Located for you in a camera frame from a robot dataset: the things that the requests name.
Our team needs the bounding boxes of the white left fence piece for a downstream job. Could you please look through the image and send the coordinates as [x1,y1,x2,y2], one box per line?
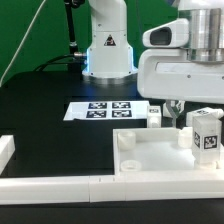
[0,135,15,175]

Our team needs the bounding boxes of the white front fence bar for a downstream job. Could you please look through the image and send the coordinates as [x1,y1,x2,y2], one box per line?
[0,170,224,205]

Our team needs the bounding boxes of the white marker sheet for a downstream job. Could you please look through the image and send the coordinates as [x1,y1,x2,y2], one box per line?
[63,101,149,121]

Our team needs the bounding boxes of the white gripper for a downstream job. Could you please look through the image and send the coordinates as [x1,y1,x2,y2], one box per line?
[137,49,224,127]

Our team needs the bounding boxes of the black cables at base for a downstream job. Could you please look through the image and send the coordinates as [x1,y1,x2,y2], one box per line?
[34,51,88,73]

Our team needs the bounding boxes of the white square tabletop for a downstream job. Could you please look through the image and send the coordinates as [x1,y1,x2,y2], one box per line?
[113,127,224,175]

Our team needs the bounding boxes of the white cable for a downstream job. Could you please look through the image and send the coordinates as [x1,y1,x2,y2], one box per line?
[0,0,48,88]

